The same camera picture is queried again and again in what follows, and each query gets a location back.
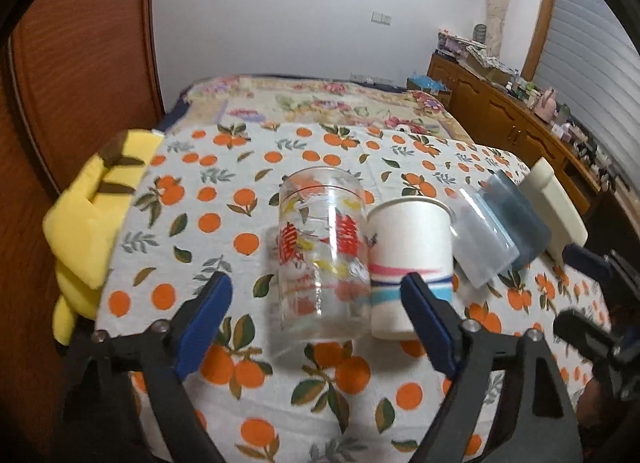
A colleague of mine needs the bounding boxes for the clear plastic cup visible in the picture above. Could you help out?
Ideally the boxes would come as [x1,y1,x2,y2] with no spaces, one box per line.
[450,188,520,289]

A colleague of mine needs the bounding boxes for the grey window blind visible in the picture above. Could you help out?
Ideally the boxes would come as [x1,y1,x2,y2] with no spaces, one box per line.
[534,0,639,189]

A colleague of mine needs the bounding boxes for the brown louvered wardrobe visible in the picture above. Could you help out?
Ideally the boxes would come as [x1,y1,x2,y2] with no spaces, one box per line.
[1,0,164,462]

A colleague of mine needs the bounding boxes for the pink thermos jug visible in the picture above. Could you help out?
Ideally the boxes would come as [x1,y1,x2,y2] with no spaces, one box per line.
[534,88,556,124]

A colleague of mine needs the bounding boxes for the blue translucent plastic cup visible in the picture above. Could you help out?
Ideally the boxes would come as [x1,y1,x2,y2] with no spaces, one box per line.
[480,171,551,270]

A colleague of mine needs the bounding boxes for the floral bed blanket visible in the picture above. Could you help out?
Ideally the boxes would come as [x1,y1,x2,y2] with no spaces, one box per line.
[165,75,473,144]

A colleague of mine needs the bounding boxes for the cluttered boxes on sideboard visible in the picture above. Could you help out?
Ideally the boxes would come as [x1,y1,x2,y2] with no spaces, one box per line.
[436,30,513,78]

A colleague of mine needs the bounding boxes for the white paper cup striped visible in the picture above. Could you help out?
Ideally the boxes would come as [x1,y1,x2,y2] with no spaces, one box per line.
[367,197,454,341]

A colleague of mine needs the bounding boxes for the orange print tablecloth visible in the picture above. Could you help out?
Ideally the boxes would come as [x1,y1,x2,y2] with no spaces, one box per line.
[94,121,614,463]

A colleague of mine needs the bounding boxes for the yellow plush toy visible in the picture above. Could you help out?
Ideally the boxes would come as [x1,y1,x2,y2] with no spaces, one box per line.
[42,130,164,346]

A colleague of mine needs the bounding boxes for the blue item box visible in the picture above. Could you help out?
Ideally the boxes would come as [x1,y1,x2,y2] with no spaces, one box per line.
[407,73,450,96]

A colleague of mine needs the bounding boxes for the wooden sideboard cabinet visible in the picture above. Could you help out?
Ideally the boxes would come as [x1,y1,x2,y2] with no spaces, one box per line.
[427,54,601,216]

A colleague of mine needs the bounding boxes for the clear glass red print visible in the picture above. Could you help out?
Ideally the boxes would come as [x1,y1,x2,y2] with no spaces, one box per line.
[277,166,371,341]

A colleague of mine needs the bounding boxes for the white wall switch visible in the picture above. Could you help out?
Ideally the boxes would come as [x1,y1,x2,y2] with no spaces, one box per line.
[371,12,392,26]

